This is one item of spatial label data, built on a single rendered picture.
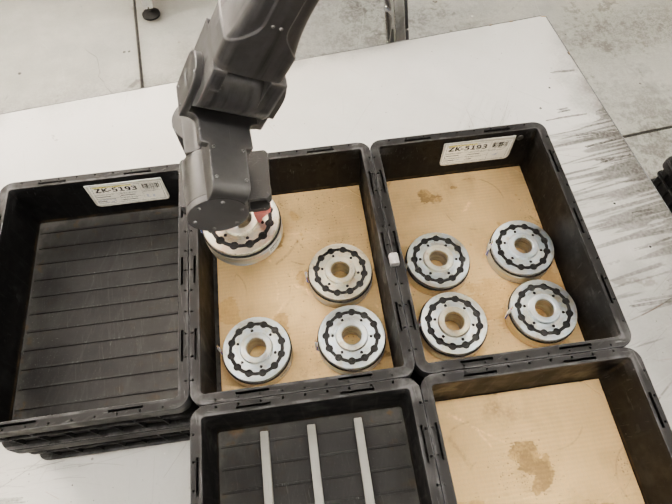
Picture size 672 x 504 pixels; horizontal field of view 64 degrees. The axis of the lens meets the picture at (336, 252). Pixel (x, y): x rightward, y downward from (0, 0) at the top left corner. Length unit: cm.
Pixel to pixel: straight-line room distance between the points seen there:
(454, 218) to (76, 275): 65
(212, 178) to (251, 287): 44
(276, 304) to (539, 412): 43
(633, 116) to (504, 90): 117
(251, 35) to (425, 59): 99
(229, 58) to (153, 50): 217
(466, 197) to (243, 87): 59
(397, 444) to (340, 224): 37
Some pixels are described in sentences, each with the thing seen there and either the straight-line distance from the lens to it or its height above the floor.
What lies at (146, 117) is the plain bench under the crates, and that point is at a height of 70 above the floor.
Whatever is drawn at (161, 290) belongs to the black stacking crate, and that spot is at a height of 83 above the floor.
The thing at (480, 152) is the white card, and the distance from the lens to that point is 99.
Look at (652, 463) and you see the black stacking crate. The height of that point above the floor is 88.
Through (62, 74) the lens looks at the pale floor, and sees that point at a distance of 267.
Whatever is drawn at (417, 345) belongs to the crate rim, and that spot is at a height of 93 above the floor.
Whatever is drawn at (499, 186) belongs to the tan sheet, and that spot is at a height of 83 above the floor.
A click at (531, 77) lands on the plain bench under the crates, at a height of 70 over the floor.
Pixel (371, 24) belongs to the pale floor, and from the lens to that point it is 261.
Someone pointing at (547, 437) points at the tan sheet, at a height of 83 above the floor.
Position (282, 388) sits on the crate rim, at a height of 93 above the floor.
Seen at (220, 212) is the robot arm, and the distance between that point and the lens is 51.
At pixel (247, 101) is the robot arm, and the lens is 50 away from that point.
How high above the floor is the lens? 164
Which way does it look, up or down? 62 degrees down
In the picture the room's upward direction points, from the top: 2 degrees counter-clockwise
